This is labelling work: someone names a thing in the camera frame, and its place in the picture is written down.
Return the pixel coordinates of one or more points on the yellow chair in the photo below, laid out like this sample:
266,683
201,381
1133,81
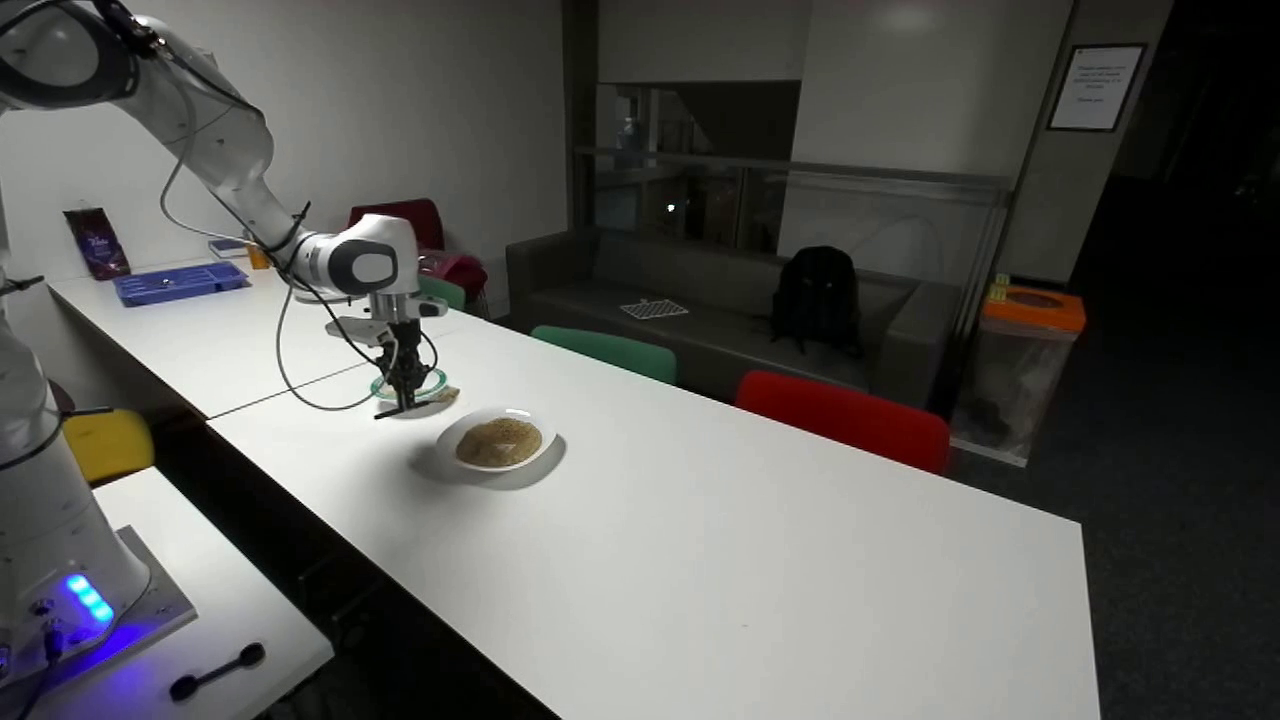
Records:
108,440

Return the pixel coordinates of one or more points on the large brown sugar heap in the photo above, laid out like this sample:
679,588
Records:
497,440

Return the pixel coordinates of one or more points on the dark red armchair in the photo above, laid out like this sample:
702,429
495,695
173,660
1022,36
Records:
445,263

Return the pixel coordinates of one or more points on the red chair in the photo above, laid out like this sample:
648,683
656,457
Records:
846,418

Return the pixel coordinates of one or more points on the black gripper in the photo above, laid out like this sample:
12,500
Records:
400,340

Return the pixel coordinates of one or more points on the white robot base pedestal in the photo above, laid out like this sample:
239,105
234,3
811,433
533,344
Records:
62,561

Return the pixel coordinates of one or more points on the green and white bowl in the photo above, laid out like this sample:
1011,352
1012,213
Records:
387,397

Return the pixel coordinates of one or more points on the blue flat tablet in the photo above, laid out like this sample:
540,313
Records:
181,280

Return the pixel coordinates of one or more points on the paper sheet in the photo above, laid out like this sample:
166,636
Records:
653,309

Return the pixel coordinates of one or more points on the black small tool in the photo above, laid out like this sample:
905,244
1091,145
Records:
215,674

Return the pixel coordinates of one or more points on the orange lidded bin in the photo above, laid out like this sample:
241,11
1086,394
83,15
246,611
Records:
1022,373

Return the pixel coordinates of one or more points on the green chair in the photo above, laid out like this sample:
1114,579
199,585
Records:
440,295
606,352

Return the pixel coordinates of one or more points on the black backpack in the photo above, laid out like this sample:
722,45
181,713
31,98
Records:
819,301

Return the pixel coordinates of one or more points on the dark purple box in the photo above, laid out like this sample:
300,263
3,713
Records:
99,243

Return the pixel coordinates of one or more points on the white wall poster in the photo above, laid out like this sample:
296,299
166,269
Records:
1097,86

